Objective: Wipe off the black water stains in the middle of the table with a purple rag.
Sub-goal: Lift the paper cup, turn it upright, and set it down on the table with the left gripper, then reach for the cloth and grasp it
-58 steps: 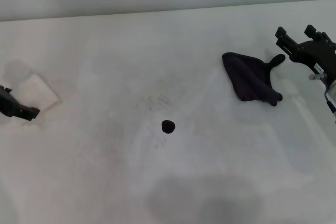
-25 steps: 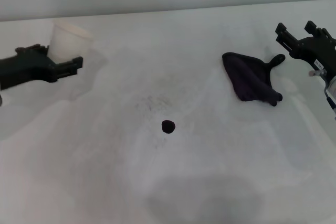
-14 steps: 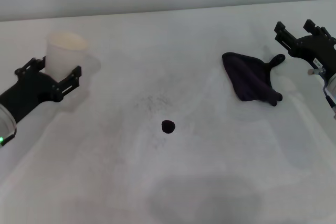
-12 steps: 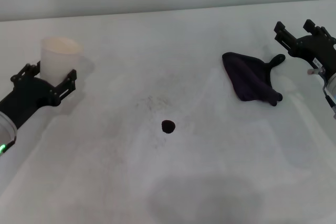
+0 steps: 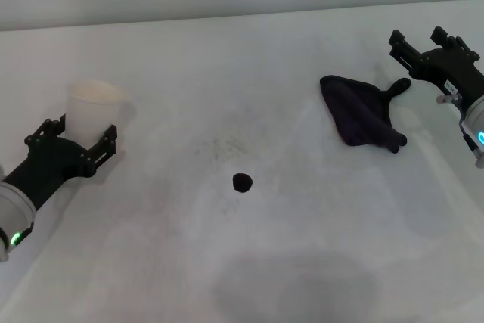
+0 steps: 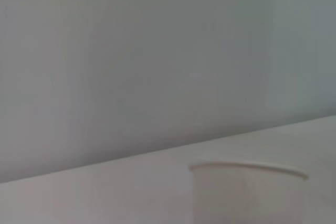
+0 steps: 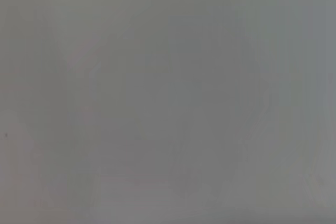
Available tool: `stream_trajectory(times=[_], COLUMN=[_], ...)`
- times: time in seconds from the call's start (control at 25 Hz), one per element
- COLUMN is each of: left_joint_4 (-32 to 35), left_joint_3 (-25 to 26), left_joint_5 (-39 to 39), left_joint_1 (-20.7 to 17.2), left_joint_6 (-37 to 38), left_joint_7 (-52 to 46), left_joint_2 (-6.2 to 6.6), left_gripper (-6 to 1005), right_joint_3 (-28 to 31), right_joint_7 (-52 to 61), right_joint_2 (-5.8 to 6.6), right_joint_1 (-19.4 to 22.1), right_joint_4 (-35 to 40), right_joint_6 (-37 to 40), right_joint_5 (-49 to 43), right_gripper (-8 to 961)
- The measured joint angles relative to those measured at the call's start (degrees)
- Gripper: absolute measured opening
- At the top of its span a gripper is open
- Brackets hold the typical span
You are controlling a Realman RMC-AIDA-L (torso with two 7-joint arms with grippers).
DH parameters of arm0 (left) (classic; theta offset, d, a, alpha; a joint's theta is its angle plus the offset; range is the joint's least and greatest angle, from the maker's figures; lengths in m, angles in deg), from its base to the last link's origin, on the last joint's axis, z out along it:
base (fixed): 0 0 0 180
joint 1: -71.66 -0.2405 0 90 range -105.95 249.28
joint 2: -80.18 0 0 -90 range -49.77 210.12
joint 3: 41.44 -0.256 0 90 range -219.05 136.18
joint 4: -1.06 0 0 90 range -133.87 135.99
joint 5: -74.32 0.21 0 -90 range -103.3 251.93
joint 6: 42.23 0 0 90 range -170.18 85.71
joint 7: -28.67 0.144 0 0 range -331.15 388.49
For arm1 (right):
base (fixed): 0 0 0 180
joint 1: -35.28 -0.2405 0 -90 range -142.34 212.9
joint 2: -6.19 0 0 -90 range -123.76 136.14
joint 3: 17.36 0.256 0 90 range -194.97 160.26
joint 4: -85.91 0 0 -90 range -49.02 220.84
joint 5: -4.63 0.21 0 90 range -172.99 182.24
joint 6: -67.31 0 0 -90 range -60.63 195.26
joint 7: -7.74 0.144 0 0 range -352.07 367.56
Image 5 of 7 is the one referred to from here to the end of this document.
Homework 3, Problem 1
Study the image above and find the purple rag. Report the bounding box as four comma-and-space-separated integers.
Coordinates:
319, 75, 412, 154

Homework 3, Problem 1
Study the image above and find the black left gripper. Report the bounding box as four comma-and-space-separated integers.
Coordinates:
2, 112, 119, 211

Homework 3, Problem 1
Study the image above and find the white paper cup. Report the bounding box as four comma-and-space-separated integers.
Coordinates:
64, 79, 128, 143

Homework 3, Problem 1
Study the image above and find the black water stain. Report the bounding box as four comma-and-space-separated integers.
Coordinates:
231, 172, 253, 194

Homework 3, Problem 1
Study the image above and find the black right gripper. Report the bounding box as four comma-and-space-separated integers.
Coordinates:
388, 26, 484, 113

